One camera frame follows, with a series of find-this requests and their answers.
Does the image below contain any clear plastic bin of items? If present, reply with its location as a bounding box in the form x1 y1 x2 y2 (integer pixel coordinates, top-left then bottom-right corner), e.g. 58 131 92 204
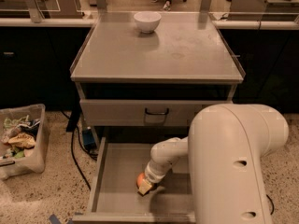
0 104 50 179

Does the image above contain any blue power adapter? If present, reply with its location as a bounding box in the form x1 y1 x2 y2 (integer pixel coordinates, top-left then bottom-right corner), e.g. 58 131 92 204
82 129 96 150

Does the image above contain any open middle drawer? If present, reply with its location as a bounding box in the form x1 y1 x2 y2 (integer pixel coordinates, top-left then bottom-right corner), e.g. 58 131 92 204
73 140 196 224

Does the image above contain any orange fruit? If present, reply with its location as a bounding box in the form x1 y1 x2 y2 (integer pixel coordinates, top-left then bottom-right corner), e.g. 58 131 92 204
136 173 145 188

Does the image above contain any black cable left floor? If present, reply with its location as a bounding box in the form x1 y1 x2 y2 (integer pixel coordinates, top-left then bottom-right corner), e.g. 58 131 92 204
61 110 99 191

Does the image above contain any white ceramic bowl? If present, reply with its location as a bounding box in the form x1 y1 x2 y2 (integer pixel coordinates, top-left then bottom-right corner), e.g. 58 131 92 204
134 11 162 33

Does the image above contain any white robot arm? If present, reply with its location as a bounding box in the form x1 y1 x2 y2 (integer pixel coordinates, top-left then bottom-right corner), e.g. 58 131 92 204
136 104 289 224

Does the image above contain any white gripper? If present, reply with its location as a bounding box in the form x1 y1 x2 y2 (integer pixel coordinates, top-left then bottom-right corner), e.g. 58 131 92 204
138 161 172 195

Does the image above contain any closed top drawer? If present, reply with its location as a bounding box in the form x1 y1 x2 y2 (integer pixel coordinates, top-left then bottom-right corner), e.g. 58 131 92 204
80 99 229 127

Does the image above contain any blue tape on floor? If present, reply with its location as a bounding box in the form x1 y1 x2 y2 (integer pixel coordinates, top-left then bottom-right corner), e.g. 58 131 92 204
49 214 74 224

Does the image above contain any grey metal drawer cabinet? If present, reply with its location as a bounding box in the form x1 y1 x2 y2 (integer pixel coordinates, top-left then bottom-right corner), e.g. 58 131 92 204
69 11 246 224

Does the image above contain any black cable right floor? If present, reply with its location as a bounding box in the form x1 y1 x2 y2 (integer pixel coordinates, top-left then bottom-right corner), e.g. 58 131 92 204
265 193 276 217

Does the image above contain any black cable floor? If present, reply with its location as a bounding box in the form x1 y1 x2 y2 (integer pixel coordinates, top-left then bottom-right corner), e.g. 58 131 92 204
265 193 276 217
61 110 99 191

